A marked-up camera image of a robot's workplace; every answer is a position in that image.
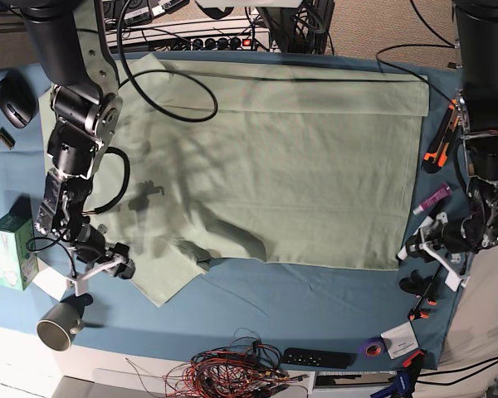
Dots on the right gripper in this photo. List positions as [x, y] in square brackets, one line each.
[91, 248]

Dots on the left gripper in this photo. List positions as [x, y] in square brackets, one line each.
[442, 235]

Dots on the light green T-shirt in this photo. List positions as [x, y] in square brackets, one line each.
[293, 165]

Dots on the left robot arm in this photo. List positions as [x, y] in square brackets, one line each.
[477, 106]

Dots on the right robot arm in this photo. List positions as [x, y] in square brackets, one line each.
[69, 37]

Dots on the white black marker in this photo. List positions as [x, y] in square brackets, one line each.
[402, 254]

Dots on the black orange bar clamp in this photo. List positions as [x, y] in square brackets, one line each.
[424, 289]

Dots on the purple glue tube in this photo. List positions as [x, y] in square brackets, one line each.
[442, 192]

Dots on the white paper sheet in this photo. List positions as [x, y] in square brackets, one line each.
[52, 283]

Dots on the grey ceramic mug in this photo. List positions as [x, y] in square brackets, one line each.
[58, 328]

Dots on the orange black utility knife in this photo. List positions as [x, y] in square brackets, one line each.
[440, 147]

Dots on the white paper card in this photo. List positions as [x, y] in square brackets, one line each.
[400, 340]

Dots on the purple tape roll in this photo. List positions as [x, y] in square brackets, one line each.
[373, 347]

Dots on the green tissue box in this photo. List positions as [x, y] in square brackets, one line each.
[18, 265]

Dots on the blue table cloth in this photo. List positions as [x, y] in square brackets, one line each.
[285, 305]

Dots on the blue orange spring clamp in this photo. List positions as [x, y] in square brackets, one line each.
[403, 384]

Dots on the black remote control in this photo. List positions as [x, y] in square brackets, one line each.
[317, 358]

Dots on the small brass battery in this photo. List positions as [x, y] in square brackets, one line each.
[7, 139]

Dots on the black computer mouse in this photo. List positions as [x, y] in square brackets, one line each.
[17, 101]

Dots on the white power strip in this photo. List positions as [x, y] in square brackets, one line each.
[197, 37]

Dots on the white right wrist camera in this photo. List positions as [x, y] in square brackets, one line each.
[79, 282]

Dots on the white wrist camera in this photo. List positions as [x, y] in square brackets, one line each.
[450, 265]
[79, 282]

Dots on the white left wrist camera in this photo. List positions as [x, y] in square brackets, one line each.
[450, 265]

